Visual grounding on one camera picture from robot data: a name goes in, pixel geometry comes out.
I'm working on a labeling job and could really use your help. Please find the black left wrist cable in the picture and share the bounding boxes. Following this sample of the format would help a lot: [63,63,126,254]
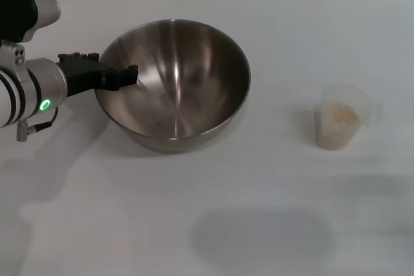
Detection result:
[16,107,60,143]

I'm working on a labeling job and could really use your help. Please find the stainless steel mixing bowl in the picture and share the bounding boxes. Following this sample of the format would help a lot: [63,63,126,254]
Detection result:
[93,18,252,154]

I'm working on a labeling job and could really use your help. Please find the white rice grains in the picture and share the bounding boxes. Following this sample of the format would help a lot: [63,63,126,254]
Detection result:
[318,101,360,151]

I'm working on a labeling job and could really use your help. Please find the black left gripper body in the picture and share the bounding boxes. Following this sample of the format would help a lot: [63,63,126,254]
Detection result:
[57,51,113,100]

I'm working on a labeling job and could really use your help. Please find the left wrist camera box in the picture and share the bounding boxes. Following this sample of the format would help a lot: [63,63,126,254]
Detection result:
[0,0,61,64]

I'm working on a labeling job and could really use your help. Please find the clear plastic measuring cup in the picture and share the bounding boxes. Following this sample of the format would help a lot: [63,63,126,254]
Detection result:
[313,84,383,152]

